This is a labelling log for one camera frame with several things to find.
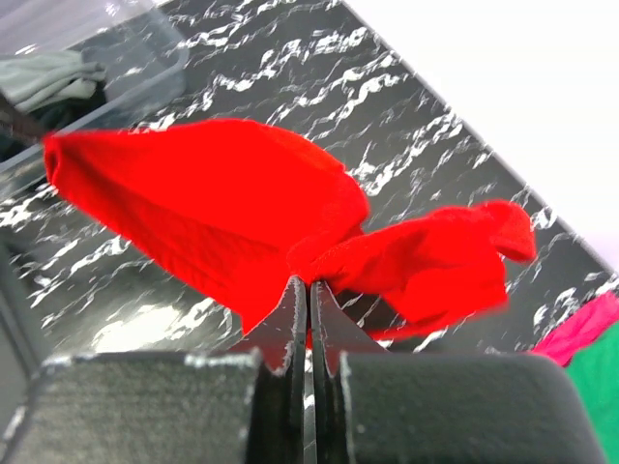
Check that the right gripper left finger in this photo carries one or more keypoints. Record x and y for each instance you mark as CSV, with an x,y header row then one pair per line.
x,y
242,404

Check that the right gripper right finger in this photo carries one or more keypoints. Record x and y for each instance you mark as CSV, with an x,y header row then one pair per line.
x,y
375,406

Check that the red t shirt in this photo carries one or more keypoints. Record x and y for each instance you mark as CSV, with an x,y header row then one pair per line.
x,y
235,208

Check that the green folded t shirt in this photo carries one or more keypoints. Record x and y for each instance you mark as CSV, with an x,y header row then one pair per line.
x,y
595,372

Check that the pink folded t shirt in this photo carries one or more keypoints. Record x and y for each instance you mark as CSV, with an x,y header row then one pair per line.
x,y
580,330

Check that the black t shirt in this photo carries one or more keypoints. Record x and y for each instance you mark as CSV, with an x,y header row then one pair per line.
x,y
57,115

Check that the clear plastic bin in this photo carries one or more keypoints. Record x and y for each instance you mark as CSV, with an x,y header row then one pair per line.
x,y
136,42

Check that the grey t shirt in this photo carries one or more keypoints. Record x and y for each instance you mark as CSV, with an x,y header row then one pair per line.
x,y
37,79

